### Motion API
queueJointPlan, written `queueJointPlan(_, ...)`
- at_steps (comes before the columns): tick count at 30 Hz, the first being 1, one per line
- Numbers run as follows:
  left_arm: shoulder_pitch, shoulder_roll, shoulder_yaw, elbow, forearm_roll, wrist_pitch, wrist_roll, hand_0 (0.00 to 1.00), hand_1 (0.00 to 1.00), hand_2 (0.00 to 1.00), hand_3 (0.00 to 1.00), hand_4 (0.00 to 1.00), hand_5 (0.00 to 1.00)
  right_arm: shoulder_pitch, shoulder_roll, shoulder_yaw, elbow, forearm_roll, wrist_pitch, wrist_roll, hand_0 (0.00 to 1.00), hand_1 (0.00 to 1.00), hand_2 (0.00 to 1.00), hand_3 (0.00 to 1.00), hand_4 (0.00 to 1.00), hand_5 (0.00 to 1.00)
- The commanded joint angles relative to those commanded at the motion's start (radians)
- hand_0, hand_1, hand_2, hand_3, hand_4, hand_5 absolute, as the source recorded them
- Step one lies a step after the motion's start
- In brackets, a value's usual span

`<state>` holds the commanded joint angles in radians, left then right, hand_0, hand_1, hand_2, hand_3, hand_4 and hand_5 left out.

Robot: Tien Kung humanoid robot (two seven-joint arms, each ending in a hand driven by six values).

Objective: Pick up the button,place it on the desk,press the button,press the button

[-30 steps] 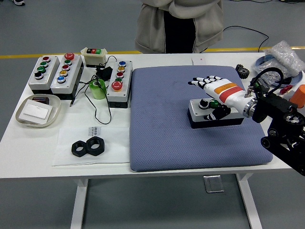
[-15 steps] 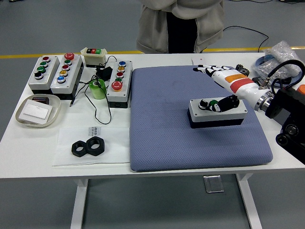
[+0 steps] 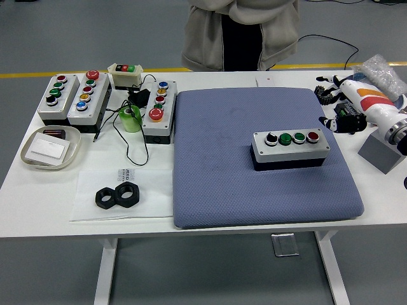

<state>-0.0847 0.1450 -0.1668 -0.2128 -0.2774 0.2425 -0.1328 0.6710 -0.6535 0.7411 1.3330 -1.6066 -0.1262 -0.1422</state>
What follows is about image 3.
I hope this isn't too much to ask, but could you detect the clear plastic bag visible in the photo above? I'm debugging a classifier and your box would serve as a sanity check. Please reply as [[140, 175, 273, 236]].
[[69, 168, 174, 222]]

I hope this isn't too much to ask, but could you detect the white switch plate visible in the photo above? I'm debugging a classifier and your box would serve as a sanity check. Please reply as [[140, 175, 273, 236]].
[[26, 132, 71, 166]]

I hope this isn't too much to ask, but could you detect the white table leg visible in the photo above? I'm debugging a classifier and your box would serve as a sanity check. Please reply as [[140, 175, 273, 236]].
[[93, 237, 119, 305], [314, 230, 350, 305]]

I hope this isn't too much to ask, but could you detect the green tape roll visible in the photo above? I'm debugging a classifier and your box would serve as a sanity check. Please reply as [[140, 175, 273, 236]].
[[118, 105, 142, 133]]

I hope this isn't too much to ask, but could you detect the dark red small box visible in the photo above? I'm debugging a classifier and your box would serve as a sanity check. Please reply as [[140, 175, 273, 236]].
[[43, 128, 67, 140]]

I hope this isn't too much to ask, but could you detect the grey four-button control box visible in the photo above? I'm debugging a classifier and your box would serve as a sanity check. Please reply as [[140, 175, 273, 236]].
[[251, 128, 331, 172]]

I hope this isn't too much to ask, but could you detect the grey box with black knob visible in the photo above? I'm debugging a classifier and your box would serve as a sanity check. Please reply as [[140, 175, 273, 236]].
[[37, 74, 80, 126]]

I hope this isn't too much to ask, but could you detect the black gear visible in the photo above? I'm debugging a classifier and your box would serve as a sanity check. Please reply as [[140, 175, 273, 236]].
[[314, 85, 335, 106]]

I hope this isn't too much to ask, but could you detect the large black hex nut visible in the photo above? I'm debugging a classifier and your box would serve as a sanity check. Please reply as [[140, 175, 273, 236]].
[[114, 182, 141, 208]]

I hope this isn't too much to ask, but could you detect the white shallow tray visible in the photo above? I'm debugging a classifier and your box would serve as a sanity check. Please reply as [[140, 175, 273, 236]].
[[20, 126, 82, 172]]

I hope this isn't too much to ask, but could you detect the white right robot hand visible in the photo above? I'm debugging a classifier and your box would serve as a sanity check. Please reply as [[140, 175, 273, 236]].
[[316, 75, 404, 134]]

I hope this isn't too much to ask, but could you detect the black module with green terminal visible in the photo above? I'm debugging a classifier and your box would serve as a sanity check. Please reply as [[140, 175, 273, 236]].
[[333, 102, 362, 119]]

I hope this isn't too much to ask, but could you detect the grey five-button emergency stop box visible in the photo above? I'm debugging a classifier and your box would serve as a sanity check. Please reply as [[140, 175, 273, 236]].
[[142, 79, 178, 146], [66, 69, 111, 133]]

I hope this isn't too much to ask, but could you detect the black floor cable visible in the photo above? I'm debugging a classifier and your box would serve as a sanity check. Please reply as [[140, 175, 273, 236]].
[[270, 34, 360, 71]]

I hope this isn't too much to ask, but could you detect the grey block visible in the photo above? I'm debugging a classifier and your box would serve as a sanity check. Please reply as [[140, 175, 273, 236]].
[[357, 132, 404, 175]]

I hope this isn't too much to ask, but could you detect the black power adapter with cord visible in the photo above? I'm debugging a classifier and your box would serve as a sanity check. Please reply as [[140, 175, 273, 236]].
[[93, 74, 157, 166]]

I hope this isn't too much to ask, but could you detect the person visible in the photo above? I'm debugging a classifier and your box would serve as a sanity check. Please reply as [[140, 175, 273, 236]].
[[181, 0, 300, 72]]

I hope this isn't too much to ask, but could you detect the metal floor plate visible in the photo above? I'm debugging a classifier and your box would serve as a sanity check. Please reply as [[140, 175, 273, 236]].
[[271, 233, 300, 257]]

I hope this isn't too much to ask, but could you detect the cream three-button switch box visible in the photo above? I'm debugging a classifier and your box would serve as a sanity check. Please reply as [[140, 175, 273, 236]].
[[107, 63, 144, 91]]

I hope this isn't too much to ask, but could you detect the bubble wrap bag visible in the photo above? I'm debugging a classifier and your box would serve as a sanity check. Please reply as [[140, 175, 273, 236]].
[[352, 53, 407, 102]]

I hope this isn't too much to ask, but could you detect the blue-grey woven mat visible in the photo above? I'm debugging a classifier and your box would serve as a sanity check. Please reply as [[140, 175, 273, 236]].
[[173, 87, 366, 229]]

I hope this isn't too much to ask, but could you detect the small black hex nut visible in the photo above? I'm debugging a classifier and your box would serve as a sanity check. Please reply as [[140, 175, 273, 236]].
[[95, 187, 119, 210]]

